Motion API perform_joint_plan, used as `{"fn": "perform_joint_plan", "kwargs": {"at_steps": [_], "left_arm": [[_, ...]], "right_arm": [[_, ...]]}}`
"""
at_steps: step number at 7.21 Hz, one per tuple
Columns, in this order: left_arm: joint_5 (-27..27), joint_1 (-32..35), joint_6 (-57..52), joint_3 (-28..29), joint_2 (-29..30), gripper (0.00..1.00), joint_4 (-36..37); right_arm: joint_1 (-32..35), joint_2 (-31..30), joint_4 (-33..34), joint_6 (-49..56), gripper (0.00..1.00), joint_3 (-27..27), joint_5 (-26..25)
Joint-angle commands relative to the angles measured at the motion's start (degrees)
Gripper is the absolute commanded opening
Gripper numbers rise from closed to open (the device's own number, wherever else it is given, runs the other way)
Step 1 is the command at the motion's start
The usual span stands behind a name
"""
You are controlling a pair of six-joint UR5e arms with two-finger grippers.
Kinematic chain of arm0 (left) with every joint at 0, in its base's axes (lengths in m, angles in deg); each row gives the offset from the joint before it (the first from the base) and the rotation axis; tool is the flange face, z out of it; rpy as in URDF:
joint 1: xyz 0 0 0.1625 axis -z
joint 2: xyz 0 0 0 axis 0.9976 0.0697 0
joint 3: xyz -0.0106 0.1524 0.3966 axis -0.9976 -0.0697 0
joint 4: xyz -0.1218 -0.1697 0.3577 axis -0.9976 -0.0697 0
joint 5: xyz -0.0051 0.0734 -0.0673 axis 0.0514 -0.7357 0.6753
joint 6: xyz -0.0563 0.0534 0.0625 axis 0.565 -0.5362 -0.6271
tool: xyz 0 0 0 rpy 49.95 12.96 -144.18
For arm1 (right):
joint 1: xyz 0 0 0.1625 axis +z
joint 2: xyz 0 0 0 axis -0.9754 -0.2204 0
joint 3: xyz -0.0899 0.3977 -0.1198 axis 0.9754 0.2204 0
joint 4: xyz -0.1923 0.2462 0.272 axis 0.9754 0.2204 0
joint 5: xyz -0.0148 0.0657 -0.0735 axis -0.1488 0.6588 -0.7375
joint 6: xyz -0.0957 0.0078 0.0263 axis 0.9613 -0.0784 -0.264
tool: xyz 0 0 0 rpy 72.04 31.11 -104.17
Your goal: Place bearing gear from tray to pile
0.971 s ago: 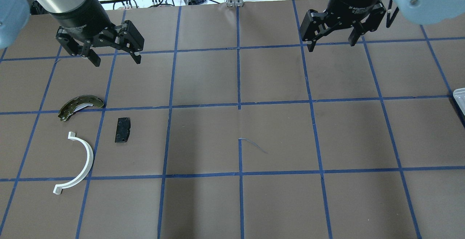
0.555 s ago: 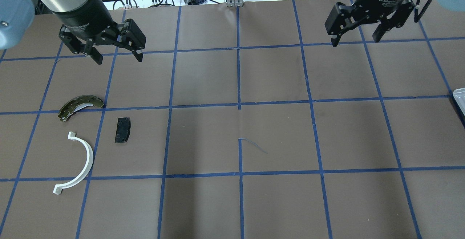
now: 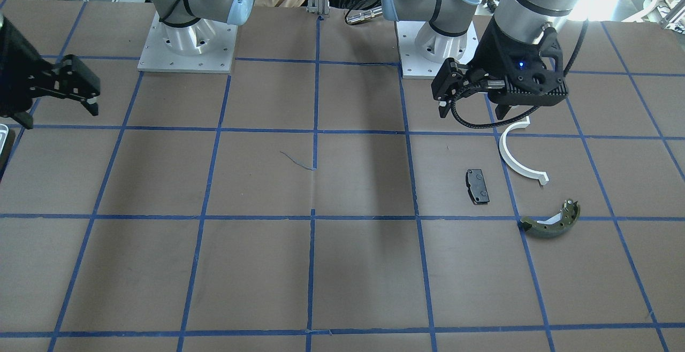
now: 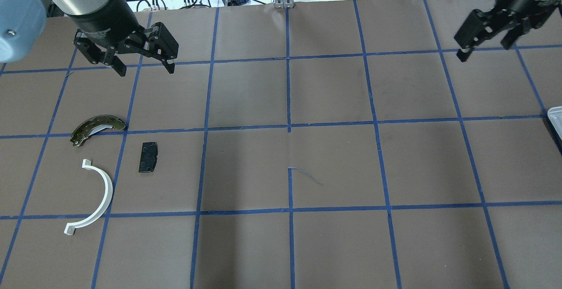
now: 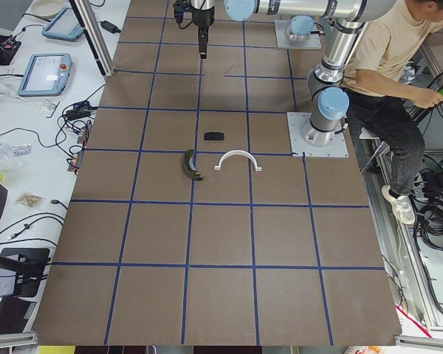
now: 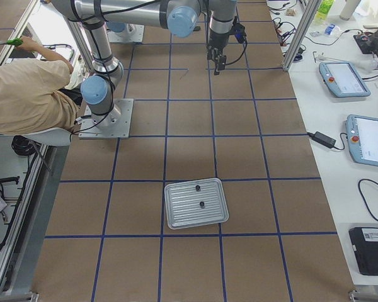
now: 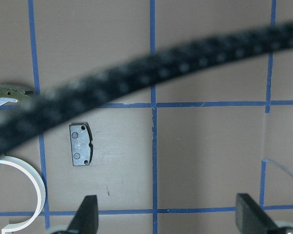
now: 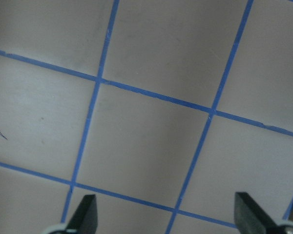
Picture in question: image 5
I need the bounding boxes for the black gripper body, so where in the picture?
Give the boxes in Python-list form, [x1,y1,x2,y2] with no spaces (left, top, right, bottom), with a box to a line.
[192,7,215,28]

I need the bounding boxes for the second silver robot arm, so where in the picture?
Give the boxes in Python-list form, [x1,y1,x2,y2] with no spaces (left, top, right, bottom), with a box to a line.
[284,15,315,41]

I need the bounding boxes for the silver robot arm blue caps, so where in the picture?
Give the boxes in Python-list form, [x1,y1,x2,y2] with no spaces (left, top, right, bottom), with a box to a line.
[224,0,395,147]

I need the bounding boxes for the black power adapter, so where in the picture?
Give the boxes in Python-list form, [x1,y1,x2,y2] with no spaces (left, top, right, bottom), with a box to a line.
[100,21,121,34]

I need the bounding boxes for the black brake pad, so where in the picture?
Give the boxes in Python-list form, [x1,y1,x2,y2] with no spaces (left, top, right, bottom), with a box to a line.
[204,131,224,141]

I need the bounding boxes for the teach pendant far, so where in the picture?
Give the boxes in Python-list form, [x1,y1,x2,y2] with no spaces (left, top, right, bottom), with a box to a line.
[41,7,83,41]

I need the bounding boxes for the teach pendant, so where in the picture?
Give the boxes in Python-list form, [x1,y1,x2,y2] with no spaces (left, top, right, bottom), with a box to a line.
[18,53,72,97]
[41,7,83,41]

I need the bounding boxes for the green brake shoe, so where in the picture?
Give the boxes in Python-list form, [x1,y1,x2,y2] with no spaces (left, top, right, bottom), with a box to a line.
[182,148,204,181]

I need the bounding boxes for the beige bowl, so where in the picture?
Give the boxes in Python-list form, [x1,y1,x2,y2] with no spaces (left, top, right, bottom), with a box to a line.
[31,0,64,19]

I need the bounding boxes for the teach pendant near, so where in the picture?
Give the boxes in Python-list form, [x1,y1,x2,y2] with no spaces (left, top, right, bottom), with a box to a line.
[18,53,72,97]

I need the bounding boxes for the person in beige shirt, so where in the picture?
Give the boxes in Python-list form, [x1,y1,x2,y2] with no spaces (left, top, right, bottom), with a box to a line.
[341,1,443,225]

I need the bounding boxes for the brown paper mat blue grid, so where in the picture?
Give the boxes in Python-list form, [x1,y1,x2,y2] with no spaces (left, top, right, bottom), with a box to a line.
[33,1,400,347]

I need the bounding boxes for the plastic water bottle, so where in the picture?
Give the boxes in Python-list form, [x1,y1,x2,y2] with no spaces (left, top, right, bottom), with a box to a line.
[0,142,23,173]

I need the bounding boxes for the small bag of parts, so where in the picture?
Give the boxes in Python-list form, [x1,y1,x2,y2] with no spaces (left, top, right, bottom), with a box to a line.
[16,192,43,208]

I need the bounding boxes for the black monitor stand base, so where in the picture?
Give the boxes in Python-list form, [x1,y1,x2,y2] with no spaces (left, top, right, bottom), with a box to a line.
[0,248,51,297]

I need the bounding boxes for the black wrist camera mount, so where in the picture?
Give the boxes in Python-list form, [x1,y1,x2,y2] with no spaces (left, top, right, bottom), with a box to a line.
[173,0,190,23]

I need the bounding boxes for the aluminium frame post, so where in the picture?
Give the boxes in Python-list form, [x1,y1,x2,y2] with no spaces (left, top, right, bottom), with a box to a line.
[69,0,114,77]

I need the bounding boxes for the white curved plastic bracket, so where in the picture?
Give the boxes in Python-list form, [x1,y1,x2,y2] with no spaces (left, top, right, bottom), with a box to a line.
[213,150,263,172]

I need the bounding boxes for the bundle of black cables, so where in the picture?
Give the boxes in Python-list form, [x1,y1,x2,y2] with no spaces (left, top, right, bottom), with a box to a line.
[413,154,443,251]

